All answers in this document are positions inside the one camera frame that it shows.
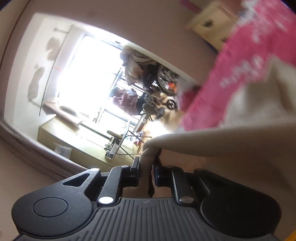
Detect beige hooded zip jacket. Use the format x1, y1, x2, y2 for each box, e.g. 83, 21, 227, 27
139, 59, 296, 198

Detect pink floral blanket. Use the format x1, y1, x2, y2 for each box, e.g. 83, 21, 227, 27
178, 0, 296, 131

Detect magenta box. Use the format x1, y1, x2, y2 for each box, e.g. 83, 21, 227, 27
180, 0, 202, 14

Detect yellow wooden cabinet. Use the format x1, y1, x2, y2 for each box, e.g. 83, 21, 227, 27
37, 113, 121, 168

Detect black wheelchair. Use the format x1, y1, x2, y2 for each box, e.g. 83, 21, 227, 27
140, 64, 184, 110

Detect cream nightstand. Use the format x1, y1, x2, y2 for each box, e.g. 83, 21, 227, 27
187, 0, 240, 50

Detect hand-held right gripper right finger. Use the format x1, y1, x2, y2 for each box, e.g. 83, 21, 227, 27
153, 159, 232, 207

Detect pale hanging cloth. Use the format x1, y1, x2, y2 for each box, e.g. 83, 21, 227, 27
45, 37, 62, 60
26, 65, 46, 100

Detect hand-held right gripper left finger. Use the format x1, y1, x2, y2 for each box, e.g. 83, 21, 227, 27
62, 157, 141, 207

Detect beige clothes heap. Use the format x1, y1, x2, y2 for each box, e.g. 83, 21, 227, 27
120, 45, 160, 87

